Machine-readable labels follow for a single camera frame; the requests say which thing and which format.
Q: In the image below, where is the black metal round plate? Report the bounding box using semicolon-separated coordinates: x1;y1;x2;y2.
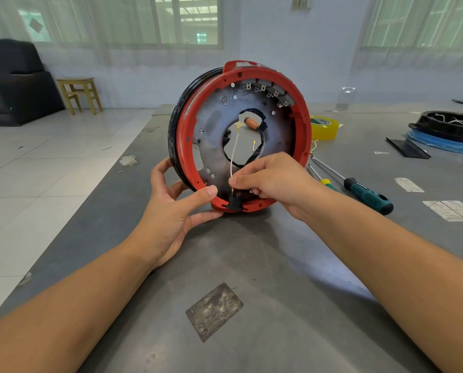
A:
168;67;297;203

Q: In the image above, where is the person's left forearm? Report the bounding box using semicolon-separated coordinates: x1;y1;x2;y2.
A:
0;242;156;373

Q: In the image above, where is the narrow sheer curtain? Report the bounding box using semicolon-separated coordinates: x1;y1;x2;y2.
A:
352;0;463;73

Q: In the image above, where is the red plastic ring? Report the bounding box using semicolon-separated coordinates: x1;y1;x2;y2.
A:
175;60;313;213

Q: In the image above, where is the green yellow handle screwdriver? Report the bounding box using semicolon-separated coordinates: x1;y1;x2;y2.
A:
307;165;339;192

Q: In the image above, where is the black round housing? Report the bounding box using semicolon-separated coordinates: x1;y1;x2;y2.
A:
409;110;463;145

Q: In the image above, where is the wide sheer curtain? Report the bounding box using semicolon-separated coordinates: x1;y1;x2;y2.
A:
0;0;240;68

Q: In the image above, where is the wide window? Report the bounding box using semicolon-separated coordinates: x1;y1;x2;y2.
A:
17;0;223;49

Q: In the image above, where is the yellow tape roll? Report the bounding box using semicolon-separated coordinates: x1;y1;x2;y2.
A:
310;115;341;141

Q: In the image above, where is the person's left hand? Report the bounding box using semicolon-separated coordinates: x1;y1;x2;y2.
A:
124;157;224;270

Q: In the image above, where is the clear acrylic stand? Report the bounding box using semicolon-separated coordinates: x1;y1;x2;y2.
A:
324;87;357;113

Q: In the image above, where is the blue plastic ring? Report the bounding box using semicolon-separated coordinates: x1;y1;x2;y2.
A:
407;129;463;156

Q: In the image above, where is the wooden stool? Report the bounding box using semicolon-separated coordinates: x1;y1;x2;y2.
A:
56;77;104;116

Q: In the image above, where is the narrow window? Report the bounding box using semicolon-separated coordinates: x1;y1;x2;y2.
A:
361;0;463;49

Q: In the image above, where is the black armchair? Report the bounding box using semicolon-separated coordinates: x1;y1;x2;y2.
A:
0;38;66;127

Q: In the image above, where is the dark green black screwdriver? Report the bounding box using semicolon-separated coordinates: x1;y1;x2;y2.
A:
311;155;394;216

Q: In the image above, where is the white yellow wires bundle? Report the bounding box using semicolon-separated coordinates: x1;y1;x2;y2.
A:
251;139;319;154

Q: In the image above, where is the black flat plate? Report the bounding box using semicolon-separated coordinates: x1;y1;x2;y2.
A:
385;137;431;160

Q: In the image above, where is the person's right hand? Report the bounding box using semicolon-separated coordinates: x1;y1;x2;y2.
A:
228;152;329;222

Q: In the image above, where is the person's right forearm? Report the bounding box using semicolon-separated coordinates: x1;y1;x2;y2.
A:
303;188;463;373

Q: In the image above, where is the small black plug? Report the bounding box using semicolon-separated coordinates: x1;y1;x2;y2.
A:
222;192;243;212

